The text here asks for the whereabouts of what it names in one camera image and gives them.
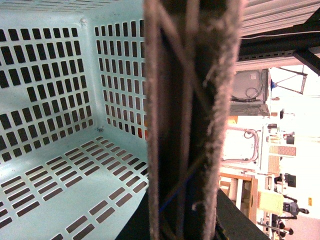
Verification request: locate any light blue plastic basket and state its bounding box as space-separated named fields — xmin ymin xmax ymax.
xmin=0 ymin=0 xmax=148 ymax=240

